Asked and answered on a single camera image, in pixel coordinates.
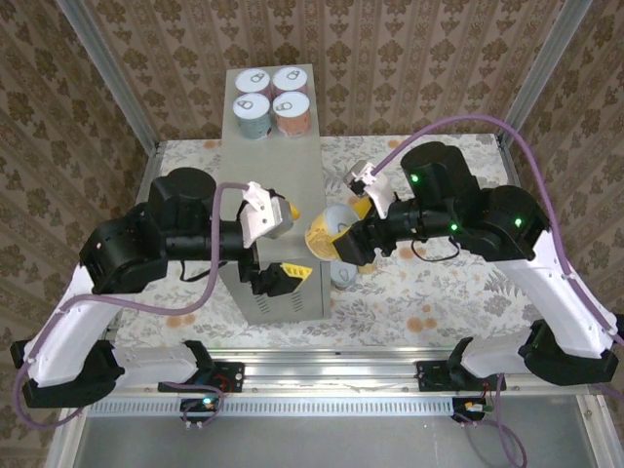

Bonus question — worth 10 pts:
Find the teal-labelled tin can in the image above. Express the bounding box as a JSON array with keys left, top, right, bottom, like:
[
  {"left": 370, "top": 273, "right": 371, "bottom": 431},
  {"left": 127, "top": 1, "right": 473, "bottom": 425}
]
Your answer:
[
  {"left": 232, "top": 92, "right": 273, "bottom": 141},
  {"left": 330, "top": 264, "right": 358, "bottom": 293}
]

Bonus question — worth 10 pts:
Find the orange-labelled tin can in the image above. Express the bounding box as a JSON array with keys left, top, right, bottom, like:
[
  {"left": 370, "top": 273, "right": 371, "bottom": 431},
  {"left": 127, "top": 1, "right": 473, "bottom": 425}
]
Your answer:
[{"left": 271, "top": 91, "right": 312, "bottom": 137}]

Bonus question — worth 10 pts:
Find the pink-labelled tin can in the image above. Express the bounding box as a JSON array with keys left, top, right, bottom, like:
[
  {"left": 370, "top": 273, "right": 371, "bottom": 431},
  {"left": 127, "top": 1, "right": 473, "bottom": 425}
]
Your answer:
[
  {"left": 234, "top": 67, "right": 273, "bottom": 98},
  {"left": 271, "top": 65, "right": 311, "bottom": 98}
]

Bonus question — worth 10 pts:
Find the grey metal cabinet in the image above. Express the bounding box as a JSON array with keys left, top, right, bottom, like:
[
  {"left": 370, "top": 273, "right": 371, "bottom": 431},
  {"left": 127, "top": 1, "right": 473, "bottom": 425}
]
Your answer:
[{"left": 214, "top": 63, "right": 332, "bottom": 326}]

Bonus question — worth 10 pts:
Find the floral tablecloth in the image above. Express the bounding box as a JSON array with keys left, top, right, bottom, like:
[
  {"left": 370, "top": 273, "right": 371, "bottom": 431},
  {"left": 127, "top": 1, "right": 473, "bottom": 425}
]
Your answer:
[{"left": 114, "top": 135, "right": 562, "bottom": 350}]

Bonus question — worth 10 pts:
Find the small circuit board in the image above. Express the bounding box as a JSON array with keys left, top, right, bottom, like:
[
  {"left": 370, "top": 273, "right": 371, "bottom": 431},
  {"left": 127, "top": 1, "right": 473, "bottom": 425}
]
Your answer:
[
  {"left": 180, "top": 397, "right": 220, "bottom": 415},
  {"left": 452, "top": 397, "right": 493, "bottom": 423}
]

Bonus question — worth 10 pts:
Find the grey metal panel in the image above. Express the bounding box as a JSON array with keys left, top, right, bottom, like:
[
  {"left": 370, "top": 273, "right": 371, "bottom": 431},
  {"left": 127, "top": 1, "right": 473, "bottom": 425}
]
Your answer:
[{"left": 80, "top": 413, "right": 599, "bottom": 468}]

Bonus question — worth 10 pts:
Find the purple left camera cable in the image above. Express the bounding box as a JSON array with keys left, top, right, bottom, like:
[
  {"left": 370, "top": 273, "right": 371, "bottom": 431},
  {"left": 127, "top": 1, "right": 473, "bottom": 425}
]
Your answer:
[{"left": 13, "top": 180, "right": 253, "bottom": 431}]

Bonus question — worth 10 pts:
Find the purple camera cable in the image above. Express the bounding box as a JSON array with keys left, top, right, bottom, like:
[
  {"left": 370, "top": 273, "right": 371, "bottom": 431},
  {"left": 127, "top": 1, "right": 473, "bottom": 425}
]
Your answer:
[
  {"left": 13, "top": 180, "right": 253, "bottom": 431},
  {"left": 372, "top": 114, "right": 624, "bottom": 468}
]

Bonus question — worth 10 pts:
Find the aluminium table side rail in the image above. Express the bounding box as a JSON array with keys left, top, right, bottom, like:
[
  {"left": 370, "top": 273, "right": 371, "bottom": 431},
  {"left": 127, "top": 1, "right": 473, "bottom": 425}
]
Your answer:
[
  {"left": 495, "top": 135, "right": 523, "bottom": 189},
  {"left": 139, "top": 139, "right": 165, "bottom": 184}
]

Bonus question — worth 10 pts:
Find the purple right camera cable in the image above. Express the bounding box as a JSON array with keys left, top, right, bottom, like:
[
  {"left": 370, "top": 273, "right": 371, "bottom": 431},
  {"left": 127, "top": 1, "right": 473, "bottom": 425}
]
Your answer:
[{"left": 372, "top": 114, "right": 624, "bottom": 468}]

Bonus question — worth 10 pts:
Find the long aluminium base rail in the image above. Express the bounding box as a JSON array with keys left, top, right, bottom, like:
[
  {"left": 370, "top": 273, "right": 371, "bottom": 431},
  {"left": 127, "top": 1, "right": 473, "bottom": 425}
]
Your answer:
[{"left": 92, "top": 346, "right": 604, "bottom": 395}]

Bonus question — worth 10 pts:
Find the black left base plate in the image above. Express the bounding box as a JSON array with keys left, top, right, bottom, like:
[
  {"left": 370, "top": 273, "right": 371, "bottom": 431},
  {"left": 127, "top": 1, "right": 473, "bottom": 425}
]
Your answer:
[{"left": 209, "top": 361, "right": 245, "bottom": 394}]

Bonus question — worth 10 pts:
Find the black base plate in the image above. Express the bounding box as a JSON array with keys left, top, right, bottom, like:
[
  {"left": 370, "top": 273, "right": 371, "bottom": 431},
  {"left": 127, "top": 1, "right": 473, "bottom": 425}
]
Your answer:
[
  {"left": 416, "top": 360, "right": 506, "bottom": 392},
  {"left": 209, "top": 361, "right": 245, "bottom": 394}
]

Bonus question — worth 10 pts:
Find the slotted white cable duct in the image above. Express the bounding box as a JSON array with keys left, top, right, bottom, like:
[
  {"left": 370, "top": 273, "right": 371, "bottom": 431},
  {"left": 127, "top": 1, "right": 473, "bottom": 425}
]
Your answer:
[{"left": 87, "top": 397, "right": 464, "bottom": 416}]

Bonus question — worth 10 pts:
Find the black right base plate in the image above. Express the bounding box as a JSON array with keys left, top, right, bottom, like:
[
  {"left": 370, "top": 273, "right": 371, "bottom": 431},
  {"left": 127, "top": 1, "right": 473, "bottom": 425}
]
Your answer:
[{"left": 416, "top": 360, "right": 506, "bottom": 392}]

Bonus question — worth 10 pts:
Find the aluminium frame post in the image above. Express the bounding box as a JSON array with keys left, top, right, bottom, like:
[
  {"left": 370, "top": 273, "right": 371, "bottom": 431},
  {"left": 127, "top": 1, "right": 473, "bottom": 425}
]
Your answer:
[
  {"left": 499, "top": 0, "right": 595, "bottom": 145},
  {"left": 54, "top": 0, "right": 161, "bottom": 153}
]

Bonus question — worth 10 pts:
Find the short aluminium corner rail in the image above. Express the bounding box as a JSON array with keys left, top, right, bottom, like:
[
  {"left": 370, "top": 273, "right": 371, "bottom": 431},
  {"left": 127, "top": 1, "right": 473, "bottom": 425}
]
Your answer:
[{"left": 574, "top": 393, "right": 613, "bottom": 468}]

